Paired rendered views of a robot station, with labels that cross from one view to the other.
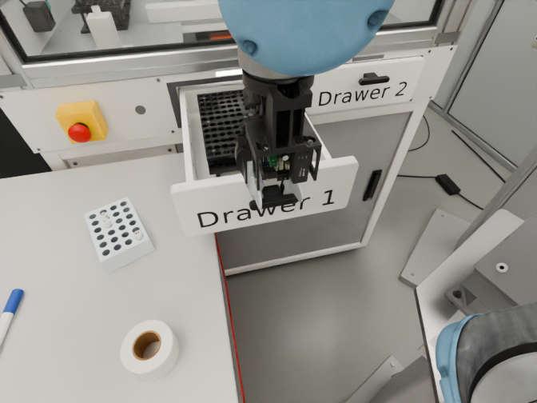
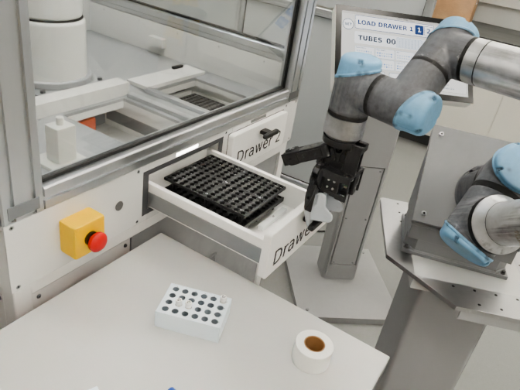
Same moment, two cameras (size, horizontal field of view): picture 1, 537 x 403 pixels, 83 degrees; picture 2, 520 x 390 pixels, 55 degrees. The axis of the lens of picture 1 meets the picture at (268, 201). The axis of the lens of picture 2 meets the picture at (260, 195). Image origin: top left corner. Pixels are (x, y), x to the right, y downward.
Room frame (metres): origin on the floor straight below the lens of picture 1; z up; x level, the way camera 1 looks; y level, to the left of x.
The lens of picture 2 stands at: (-0.20, 0.76, 1.46)
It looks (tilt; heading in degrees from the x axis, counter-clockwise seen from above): 30 degrees down; 311
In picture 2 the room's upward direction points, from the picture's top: 10 degrees clockwise
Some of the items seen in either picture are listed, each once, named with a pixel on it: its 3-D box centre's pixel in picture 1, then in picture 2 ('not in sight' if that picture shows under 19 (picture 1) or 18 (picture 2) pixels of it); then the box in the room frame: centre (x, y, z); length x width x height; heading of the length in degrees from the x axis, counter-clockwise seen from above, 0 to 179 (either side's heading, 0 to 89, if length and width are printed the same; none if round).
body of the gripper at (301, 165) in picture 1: (278, 124); (338, 165); (0.28, -0.01, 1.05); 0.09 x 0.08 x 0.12; 13
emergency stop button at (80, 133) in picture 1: (80, 132); (95, 241); (0.51, 0.38, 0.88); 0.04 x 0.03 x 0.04; 103
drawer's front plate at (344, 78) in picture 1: (363, 85); (258, 139); (0.71, -0.23, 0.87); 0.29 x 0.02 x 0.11; 103
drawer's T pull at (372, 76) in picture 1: (371, 77); (267, 132); (0.68, -0.24, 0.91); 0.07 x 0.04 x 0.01; 103
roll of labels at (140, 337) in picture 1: (151, 349); (312, 351); (0.13, 0.17, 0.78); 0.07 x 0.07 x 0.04
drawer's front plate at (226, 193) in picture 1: (268, 197); (299, 227); (0.33, 0.00, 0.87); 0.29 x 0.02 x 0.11; 103
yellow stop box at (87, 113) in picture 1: (82, 123); (83, 233); (0.54, 0.39, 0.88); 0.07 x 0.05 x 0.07; 103
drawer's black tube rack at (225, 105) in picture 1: (246, 129); (224, 193); (0.53, 0.05, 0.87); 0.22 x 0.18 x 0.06; 13
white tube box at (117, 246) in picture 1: (118, 232); (193, 312); (0.33, 0.28, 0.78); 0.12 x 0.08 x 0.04; 34
